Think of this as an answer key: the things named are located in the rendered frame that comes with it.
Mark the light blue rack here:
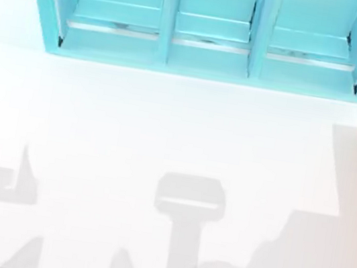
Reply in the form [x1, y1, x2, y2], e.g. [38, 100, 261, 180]
[12, 0, 357, 105]

